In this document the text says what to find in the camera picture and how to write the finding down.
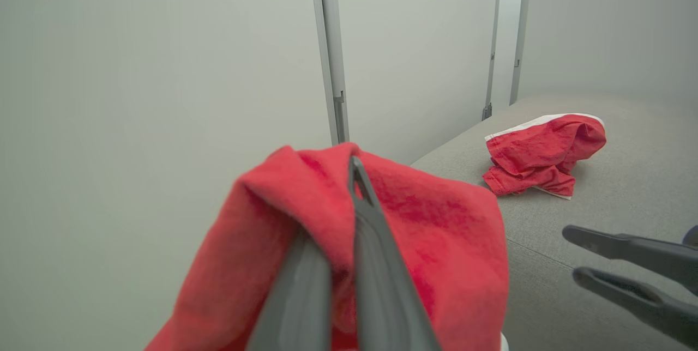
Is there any white partition panel grey frame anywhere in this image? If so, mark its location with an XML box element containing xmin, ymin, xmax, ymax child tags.
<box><xmin>509</xmin><ymin>0</ymin><xmax>698</xmax><ymax>107</ymax></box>
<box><xmin>319</xmin><ymin>0</ymin><xmax>503</xmax><ymax>166</ymax></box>
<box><xmin>0</xmin><ymin>0</ymin><xmax>334</xmax><ymax>351</ymax></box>

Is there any grey fabric sofa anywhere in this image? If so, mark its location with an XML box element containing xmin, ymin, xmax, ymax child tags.
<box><xmin>410</xmin><ymin>94</ymin><xmax>698</xmax><ymax>351</ymax></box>

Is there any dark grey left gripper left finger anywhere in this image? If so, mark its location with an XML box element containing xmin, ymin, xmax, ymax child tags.
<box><xmin>246</xmin><ymin>230</ymin><xmax>333</xmax><ymax>351</ymax></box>

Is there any red garment with white trim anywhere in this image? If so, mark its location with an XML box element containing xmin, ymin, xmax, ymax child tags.
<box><xmin>483</xmin><ymin>113</ymin><xmax>607</xmax><ymax>201</ymax></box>
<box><xmin>145</xmin><ymin>143</ymin><xmax>510</xmax><ymax>351</ymax></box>

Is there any right gripper with blue mount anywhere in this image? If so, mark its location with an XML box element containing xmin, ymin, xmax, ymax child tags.
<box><xmin>562</xmin><ymin>225</ymin><xmax>698</xmax><ymax>349</ymax></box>

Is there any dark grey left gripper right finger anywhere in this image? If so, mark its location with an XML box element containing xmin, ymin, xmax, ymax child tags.
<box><xmin>348</xmin><ymin>155</ymin><xmax>443</xmax><ymax>351</ymax></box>

